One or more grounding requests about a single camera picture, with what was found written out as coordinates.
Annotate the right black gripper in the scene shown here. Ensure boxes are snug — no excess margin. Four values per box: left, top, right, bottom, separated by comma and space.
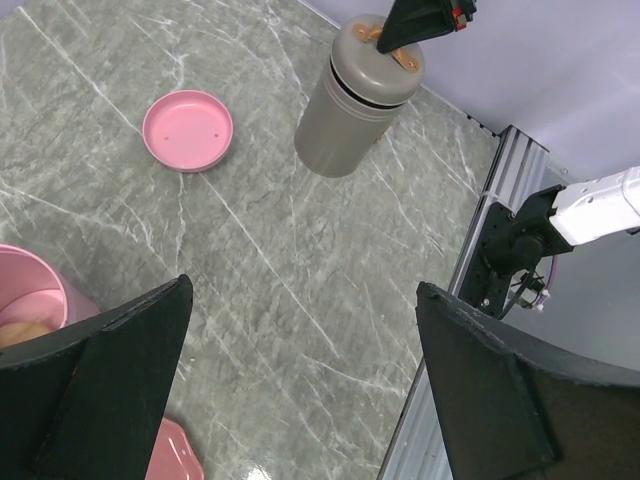
376, 0, 477, 54

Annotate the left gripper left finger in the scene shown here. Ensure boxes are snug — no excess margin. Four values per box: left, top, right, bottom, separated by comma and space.
1, 274, 193, 479

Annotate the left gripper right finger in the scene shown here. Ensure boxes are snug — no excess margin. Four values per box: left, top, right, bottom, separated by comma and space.
416, 282, 639, 479

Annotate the tall pink cup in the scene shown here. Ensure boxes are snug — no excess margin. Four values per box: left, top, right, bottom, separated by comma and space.
1, 244, 99, 334

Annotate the tall grey cup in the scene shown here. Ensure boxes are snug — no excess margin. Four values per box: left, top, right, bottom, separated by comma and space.
294, 63, 401, 178

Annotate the pink round lid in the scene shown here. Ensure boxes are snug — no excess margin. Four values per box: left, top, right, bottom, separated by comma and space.
142, 90, 234, 173

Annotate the grey round lid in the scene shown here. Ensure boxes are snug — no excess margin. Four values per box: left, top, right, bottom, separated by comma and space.
330, 14, 425, 107

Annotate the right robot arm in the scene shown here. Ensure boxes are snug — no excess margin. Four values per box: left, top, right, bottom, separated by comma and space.
376, 1, 639, 278

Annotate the pink dotted plate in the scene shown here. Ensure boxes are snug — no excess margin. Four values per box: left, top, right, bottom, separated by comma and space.
145, 417, 205, 480

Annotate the aluminium front rail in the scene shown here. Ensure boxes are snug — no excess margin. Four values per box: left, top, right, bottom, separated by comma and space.
378, 126, 549, 479

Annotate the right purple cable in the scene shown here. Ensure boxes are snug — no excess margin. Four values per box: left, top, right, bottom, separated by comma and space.
532, 254, 562, 314

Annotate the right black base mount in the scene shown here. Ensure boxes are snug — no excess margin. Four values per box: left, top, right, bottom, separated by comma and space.
459, 195, 553, 320

